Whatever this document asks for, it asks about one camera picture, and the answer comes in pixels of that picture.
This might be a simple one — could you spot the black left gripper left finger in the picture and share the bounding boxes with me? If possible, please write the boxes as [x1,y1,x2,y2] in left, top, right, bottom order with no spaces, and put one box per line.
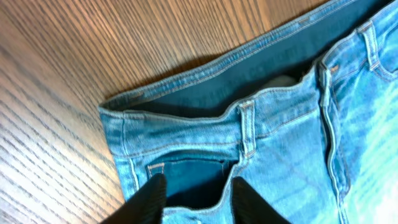
[101,174,167,224]

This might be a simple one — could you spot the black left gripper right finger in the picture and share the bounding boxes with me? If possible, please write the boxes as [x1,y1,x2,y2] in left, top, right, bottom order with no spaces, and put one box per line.
[231,177,290,224]

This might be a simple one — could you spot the light blue denim jeans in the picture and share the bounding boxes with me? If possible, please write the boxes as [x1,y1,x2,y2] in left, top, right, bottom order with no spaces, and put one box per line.
[99,0,397,223]

